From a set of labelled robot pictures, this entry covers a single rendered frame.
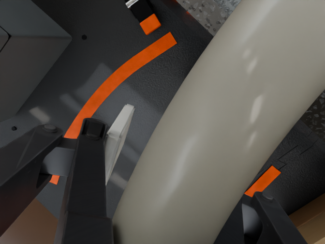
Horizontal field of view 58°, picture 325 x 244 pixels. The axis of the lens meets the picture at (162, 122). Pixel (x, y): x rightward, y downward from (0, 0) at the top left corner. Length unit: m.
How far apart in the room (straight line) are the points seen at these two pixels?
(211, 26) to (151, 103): 0.69
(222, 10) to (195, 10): 0.04
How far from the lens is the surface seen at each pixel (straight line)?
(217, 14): 0.41
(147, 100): 1.08
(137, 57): 1.06
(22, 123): 1.26
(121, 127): 0.16
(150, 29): 1.00
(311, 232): 1.20
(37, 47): 0.93
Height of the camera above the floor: 1.06
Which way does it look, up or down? 74 degrees down
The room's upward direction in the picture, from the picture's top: 164 degrees counter-clockwise
